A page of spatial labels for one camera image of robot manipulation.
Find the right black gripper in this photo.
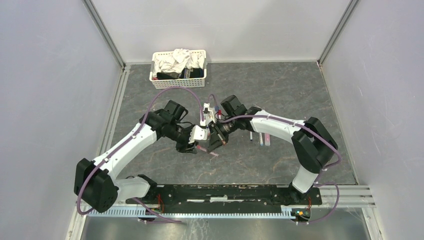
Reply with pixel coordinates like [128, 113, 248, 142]
[207, 114, 239, 153]

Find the pink thin marker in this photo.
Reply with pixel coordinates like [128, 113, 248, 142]
[196, 145, 220, 158]

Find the blue capped marker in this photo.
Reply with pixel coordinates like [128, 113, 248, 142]
[259, 132, 265, 146]

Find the pink highlighter pen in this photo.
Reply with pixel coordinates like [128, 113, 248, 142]
[264, 133, 271, 146]

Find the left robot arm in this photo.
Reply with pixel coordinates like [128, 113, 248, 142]
[74, 100, 207, 213]

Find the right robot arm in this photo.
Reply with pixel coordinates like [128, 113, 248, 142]
[200, 95, 342, 204]

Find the white plastic basket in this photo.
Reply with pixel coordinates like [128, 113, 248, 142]
[148, 48, 207, 90]

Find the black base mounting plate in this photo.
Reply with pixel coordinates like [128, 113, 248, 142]
[140, 184, 323, 214]

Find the black box in basket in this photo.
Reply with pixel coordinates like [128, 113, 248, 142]
[156, 68, 205, 80]

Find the white crumpled cloth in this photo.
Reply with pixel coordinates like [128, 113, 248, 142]
[151, 48, 206, 76]

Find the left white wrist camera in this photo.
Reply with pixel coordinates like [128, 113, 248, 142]
[189, 125, 209, 144]

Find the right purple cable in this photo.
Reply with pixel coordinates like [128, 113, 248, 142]
[207, 94, 343, 226]

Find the purple cable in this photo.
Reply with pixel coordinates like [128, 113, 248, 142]
[76, 86, 206, 224]
[207, 94, 343, 226]

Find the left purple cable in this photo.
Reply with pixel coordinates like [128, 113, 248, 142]
[76, 86, 206, 224]

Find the aluminium frame rail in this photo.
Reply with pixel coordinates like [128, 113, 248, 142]
[79, 184, 376, 222]

